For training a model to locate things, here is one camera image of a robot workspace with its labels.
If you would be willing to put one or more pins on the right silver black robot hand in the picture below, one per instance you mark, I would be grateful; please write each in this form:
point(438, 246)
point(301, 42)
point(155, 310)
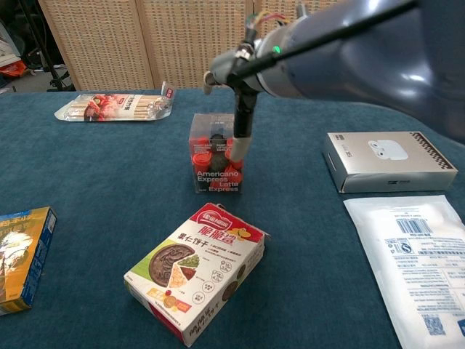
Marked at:
point(232, 67)

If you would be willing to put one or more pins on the transparent box of red capsules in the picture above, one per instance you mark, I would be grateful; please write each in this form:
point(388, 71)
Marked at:
point(214, 171)

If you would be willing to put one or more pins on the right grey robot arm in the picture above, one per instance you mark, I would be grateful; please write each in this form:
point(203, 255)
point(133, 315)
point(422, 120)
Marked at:
point(363, 65)

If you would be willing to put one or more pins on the white earbuds box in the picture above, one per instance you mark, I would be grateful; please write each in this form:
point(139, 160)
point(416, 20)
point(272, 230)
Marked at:
point(385, 156)

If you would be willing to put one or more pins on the red white biscuit box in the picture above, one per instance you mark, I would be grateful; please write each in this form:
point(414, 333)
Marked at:
point(196, 272)

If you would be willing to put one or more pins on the yellow blue snack box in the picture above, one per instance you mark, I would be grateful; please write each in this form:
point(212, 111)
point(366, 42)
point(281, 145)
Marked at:
point(22, 261)

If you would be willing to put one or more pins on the wicker folding screen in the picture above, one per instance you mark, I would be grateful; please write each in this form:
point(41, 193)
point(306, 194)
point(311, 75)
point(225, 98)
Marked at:
point(145, 43)

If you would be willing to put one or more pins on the biscuit stick packet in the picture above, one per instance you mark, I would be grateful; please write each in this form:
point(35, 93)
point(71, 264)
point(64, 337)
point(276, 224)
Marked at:
point(112, 105)

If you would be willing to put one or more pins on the blue table cloth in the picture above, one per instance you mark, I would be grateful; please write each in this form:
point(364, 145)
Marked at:
point(109, 174)

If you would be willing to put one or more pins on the black tripod stand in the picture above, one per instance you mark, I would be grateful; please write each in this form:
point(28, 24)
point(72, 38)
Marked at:
point(51, 62)

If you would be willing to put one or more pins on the orange plastic bag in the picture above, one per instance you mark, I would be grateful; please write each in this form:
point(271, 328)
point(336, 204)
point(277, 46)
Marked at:
point(12, 69)

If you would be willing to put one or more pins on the white plastic pouch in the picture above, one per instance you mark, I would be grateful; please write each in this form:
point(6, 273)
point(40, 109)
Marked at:
point(414, 261)

